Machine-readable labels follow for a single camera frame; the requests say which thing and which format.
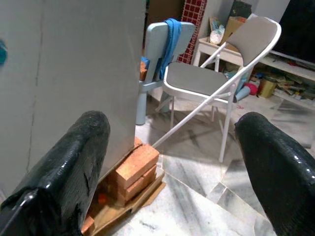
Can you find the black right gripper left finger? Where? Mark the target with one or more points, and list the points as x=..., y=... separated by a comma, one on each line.
x=64, y=177

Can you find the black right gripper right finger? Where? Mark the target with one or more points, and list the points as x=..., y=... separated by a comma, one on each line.
x=283, y=177

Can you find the grey fridge door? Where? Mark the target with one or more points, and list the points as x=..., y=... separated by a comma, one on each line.
x=73, y=61

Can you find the teal fridge magnet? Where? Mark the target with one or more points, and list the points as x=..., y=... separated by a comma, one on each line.
x=2, y=51

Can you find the brown cardboard sheet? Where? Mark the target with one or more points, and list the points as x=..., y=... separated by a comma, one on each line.
x=147, y=195

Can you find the gold tin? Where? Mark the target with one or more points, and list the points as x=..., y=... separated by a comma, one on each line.
x=267, y=87

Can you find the pile of books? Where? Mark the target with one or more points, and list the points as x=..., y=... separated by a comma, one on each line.
x=295, y=86

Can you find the light blue cone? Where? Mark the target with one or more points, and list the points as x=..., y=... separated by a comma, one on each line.
x=242, y=93

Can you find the red ball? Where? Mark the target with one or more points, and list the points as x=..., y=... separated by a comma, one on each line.
x=252, y=89

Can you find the white television shelf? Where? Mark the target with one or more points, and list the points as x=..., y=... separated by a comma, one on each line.
x=295, y=67

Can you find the teal plastic bag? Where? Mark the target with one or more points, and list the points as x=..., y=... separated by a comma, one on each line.
x=233, y=75

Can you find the white grey folding chair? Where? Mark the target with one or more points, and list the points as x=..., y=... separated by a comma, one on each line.
x=197, y=76

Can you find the white side table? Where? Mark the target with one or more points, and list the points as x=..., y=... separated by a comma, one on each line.
x=209, y=48

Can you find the black television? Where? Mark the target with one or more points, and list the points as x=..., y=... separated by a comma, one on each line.
x=300, y=24

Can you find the white patterned pouch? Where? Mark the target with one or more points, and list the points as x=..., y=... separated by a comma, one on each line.
x=217, y=35

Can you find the brown cardboard box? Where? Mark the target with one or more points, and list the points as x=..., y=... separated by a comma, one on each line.
x=233, y=27

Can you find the light blue child chair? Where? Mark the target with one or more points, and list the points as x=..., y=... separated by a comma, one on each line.
x=157, y=34

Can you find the dark green board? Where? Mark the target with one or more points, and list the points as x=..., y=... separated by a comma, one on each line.
x=243, y=8

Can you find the blue cloth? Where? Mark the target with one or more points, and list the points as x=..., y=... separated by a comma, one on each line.
x=173, y=37

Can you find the red mosaic pillar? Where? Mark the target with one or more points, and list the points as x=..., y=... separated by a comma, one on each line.
x=194, y=9

